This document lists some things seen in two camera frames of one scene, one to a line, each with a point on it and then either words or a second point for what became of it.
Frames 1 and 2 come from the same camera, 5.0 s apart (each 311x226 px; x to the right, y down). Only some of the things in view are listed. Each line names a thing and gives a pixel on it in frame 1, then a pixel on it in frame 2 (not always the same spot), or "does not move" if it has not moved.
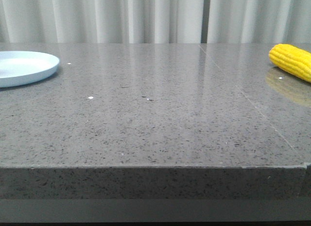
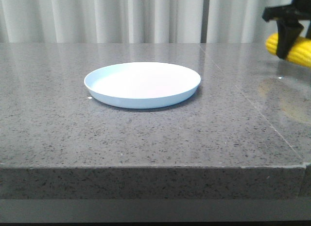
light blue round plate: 21,67 -> 142,85
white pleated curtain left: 100,17 does not move
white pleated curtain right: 259,18 does not move
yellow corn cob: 296,61 -> 301,52
